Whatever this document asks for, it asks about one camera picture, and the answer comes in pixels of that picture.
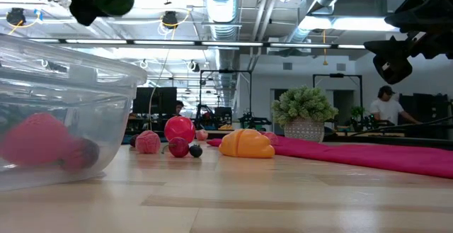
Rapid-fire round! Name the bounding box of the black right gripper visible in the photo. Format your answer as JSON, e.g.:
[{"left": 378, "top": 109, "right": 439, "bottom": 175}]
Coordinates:
[{"left": 364, "top": 0, "right": 453, "bottom": 85}]

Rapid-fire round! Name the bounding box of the red strawberry toy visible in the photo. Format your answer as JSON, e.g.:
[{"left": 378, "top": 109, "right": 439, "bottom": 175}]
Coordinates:
[{"left": 0, "top": 112, "right": 70, "bottom": 166}]

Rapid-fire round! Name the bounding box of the pink knitted ball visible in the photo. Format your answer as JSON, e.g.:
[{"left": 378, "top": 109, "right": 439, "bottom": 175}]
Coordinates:
[{"left": 134, "top": 130, "right": 162, "bottom": 155}]

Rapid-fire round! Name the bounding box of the shiny red pepper toy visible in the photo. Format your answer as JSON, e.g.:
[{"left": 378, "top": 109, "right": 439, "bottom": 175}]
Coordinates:
[{"left": 164, "top": 115, "right": 197, "bottom": 144}]

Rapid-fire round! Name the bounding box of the red cherry with stem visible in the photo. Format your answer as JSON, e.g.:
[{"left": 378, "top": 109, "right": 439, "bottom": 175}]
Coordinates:
[{"left": 161, "top": 136, "right": 190, "bottom": 159}]

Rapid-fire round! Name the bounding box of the orange toy fruit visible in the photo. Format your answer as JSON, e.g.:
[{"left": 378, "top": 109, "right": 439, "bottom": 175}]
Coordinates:
[{"left": 218, "top": 128, "right": 276, "bottom": 159}]

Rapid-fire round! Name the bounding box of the clear plastic tupperware container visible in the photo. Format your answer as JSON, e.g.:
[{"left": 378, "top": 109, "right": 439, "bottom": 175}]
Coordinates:
[{"left": 0, "top": 33, "right": 148, "bottom": 191}]

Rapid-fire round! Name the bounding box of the black cabinet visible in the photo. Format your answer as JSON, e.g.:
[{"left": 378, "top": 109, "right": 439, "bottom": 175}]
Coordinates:
[{"left": 399, "top": 93, "right": 452, "bottom": 125}]

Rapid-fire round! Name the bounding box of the person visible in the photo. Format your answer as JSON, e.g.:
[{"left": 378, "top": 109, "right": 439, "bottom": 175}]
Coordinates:
[
  {"left": 369, "top": 85, "right": 422, "bottom": 126},
  {"left": 172, "top": 100, "right": 185, "bottom": 118}
]

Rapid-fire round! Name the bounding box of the ceiling light strip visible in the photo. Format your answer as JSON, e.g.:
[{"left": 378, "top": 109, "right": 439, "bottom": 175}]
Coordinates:
[{"left": 30, "top": 38, "right": 367, "bottom": 52}]

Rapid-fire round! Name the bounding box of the small green plant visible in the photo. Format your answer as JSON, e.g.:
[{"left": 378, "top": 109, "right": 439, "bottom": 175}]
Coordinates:
[{"left": 349, "top": 106, "right": 366, "bottom": 120}]

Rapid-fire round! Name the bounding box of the black background monitor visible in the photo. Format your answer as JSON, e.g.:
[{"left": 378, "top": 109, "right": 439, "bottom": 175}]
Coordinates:
[{"left": 132, "top": 86, "right": 178, "bottom": 115}]

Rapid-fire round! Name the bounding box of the green potted plant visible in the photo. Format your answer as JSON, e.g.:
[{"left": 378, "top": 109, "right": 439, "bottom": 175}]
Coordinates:
[{"left": 271, "top": 86, "right": 339, "bottom": 142}]

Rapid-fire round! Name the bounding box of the red cloth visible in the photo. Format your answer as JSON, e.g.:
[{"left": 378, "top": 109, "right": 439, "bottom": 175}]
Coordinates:
[{"left": 206, "top": 135, "right": 453, "bottom": 180}]

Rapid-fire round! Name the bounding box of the background robot station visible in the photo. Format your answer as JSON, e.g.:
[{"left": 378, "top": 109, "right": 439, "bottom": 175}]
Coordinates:
[{"left": 239, "top": 111, "right": 273, "bottom": 132}]

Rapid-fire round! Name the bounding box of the dark blueberry toy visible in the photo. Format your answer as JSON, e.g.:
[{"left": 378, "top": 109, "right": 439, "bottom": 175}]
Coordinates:
[{"left": 188, "top": 143, "right": 204, "bottom": 159}]

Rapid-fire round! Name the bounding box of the black ceiling camera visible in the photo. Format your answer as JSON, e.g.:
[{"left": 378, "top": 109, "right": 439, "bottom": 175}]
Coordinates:
[
  {"left": 161, "top": 10, "right": 179, "bottom": 30},
  {"left": 6, "top": 8, "right": 26, "bottom": 27}
]

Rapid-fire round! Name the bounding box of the black stand frame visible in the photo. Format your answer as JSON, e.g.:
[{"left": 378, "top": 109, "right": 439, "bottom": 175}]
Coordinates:
[
  {"left": 199, "top": 69, "right": 253, "bottom": 127},
  {"left": 312, "top": 72, "right": 364, "bottom": 120}
]

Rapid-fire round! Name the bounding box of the yellow hanging cord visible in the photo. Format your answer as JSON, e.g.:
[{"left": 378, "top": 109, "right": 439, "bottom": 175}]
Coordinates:
[{"left": 321, "top": 29, "right": 328, "bottom": 67}]

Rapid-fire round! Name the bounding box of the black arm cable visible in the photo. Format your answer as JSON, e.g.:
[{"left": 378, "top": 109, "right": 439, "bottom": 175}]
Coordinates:
[{"left": 349, "top": 115, "right": 453, "bottom": 137}]

